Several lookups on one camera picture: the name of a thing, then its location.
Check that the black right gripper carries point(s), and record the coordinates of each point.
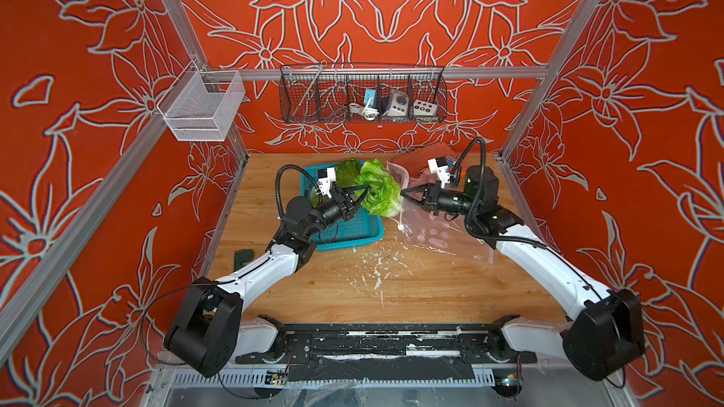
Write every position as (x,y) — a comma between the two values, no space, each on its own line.
(432,200)

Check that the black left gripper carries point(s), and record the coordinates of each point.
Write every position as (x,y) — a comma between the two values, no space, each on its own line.
(341,197)

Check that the green chinese cabbage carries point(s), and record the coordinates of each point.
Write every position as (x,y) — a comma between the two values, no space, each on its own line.
(383,197)
(347,171)

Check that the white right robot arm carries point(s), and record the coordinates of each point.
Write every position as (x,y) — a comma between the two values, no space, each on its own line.
(603,331)

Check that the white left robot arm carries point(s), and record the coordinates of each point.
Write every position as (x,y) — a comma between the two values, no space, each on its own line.
(208,330)

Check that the teal plastic basket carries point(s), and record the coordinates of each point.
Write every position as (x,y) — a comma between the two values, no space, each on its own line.
(362,230)

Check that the orange plastic tool case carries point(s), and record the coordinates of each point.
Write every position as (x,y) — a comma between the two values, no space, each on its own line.
(416,162)

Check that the white socket cube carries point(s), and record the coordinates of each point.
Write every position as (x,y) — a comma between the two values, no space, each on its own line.
(424,111)

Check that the white power adapter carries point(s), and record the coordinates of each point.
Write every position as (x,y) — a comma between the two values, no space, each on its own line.
(398,103)

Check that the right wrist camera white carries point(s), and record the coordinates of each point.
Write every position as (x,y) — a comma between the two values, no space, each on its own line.
(444,170)

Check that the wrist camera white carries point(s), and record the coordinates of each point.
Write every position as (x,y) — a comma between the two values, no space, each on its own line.
(444,170)
(327,179)

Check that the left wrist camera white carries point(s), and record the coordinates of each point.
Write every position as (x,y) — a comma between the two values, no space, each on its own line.
(327,179)

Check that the blue white charger with cable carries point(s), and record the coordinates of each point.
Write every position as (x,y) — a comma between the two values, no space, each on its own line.
(367,109)

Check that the black wire wall basket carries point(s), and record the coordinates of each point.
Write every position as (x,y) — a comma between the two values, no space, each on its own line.
(321,93)

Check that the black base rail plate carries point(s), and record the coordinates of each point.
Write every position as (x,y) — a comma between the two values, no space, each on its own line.
(391,352)

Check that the clear acrylic wall box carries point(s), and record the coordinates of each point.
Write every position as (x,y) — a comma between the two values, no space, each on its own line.
(193,111)

